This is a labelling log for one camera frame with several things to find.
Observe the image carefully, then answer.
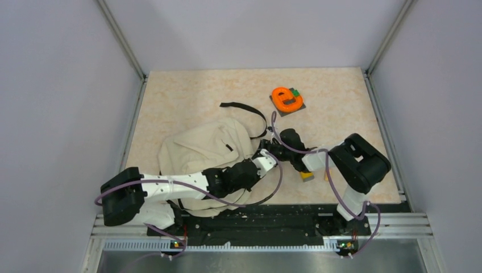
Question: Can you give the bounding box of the beige canvas student bag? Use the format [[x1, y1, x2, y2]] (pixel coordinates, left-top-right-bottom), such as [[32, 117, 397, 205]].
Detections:
[[157, 117, 255, 217]]

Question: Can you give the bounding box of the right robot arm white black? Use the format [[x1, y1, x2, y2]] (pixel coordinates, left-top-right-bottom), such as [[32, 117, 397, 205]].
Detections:
[[259, 129, 392, 234]]

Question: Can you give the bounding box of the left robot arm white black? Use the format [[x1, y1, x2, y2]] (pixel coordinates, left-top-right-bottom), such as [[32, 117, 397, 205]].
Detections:
[[94, 156, 276, 235]]

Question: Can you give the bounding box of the yellow grey eraser block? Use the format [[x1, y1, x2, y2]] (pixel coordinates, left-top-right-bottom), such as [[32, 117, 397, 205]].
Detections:
[[300, 172, 314, 182]]

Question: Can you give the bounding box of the grey building plate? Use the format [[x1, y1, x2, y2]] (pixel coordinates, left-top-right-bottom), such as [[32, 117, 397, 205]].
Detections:
[[269, 86, 306, 117]]

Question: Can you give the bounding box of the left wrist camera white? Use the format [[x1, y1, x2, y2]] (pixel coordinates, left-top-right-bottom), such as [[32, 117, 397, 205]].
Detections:
[[251, 149, 278, 178]]

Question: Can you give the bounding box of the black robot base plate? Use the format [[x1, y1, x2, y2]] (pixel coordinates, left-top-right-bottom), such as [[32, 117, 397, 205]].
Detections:
[[147, 203, 409, 247]]

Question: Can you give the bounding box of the aluminium frame rail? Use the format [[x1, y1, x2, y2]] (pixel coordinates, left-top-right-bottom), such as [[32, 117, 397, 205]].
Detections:
[[90, 213, 433, 239]]

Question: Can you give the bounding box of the white cable duct strip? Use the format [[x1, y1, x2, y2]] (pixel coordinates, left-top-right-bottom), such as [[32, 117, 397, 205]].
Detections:
[[103, 239, 339, 252]]

